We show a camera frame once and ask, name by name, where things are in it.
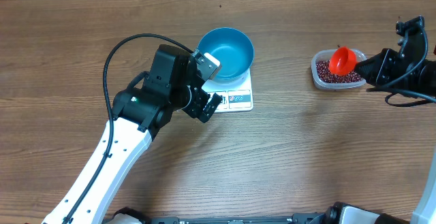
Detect red scoop with blue handle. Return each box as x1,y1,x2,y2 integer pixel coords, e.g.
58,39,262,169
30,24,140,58
328,46,357,76

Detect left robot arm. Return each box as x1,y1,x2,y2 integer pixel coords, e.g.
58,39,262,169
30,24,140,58
43,44,221,224

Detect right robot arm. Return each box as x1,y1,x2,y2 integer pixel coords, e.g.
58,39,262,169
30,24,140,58
324,16,435,224

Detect white digital kitchen scale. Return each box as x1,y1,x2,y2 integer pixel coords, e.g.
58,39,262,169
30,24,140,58
202,69,253,113

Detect blue metal bowl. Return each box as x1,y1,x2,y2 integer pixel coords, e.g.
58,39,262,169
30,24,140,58
198,27,255,83

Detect red adzuki beans in container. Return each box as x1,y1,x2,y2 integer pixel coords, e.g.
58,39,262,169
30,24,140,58
316,61,362,83

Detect clear plastic container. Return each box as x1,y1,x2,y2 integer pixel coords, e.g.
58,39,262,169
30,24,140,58
311,49,366,91

